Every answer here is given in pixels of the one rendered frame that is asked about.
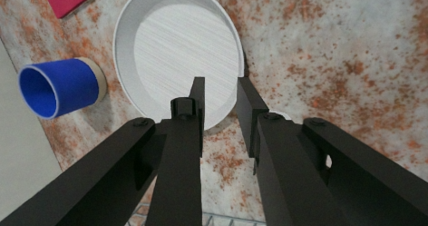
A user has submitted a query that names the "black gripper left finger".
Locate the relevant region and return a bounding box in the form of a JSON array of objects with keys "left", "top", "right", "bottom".
[{"left": 0, "top": 76, "right": 205, "bottom": 226}]

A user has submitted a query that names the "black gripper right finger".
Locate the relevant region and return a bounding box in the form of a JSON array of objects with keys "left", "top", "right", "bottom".
[{"left": 236, "top": 77, "right": 428, "bottom": 226}]

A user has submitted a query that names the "blue ceramic mug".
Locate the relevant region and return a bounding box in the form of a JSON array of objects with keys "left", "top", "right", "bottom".
[{"left": 17, "top": 57, "right": 107, "bottom": 120}]

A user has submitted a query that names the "grey wire dish rack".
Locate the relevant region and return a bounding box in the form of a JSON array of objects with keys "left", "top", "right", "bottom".
[{"left": 127, "top": 202, "right": 266, "bottom": 226}]

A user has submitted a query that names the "white plate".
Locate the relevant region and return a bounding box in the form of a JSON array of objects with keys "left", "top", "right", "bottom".
[{"left": 113, "top": 0, "right": 244, "bottom": 131}]

